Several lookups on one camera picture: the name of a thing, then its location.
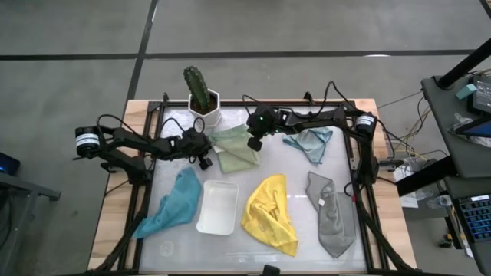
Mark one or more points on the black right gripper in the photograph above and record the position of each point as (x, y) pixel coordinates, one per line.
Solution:
(264, 122)

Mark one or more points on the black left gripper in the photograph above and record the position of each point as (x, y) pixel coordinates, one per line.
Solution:
(190, 145)

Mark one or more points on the pale green microfiber towel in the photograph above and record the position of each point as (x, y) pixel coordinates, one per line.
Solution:
(234, 153)

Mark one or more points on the white plastic bin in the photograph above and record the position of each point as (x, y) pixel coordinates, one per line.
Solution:
(217, 209)

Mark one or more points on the yellow microfiber towel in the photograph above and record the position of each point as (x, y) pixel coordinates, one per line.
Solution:
(268, 214)

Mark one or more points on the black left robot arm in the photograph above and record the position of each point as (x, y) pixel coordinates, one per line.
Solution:
(126, 140)

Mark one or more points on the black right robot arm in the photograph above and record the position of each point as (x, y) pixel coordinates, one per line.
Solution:
(330, 117)

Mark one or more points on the light blue microfiber towel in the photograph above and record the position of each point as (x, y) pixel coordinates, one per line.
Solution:
(310, 143)

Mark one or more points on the teal microfiber towel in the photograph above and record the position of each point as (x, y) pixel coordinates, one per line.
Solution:
(172, 207)

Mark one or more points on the grey microfiber towel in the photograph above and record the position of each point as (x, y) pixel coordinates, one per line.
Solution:
(335, 222)

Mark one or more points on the white hexagonal plant pot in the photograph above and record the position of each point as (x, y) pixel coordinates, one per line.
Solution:
(209, 117)

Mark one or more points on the black power brick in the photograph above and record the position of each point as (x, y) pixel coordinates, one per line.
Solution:
(389, 164)

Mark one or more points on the white paper sheet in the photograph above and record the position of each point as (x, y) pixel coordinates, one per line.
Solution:
(410, 201)

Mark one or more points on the grey metal stand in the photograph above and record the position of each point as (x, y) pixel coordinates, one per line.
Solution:
(23, 188)

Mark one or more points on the black device with blue light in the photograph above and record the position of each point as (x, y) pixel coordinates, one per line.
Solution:
(7, 165)

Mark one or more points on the clear plastic bottle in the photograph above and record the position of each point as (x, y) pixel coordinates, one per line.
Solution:
(443, 200)

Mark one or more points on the clear plastic bag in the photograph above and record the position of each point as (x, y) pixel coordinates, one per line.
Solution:
(460, 120)

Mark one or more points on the dark grey desk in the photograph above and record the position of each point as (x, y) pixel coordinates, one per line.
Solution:
(460, 161)

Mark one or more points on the small teal box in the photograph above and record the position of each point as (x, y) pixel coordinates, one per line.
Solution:
(466, 91)

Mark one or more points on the black pole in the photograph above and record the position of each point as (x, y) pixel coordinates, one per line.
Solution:
(464, 65)

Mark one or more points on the tablet with blue screen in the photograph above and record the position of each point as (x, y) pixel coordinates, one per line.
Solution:
(479, 129)

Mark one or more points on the black electronic device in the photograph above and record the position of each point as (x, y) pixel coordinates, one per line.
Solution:
(483, 96)

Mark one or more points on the backlit keyboard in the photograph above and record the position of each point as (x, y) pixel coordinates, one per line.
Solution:
(477, 218)

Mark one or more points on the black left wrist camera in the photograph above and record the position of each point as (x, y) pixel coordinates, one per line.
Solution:
(205, 163)

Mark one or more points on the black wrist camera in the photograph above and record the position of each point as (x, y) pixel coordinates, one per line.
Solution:
(255, 144)
(205, 163)

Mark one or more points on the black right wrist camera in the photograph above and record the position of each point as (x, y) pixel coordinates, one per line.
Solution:
(255, 144)

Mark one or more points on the black table-level camera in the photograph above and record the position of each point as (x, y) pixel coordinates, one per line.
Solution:
(271, 271)

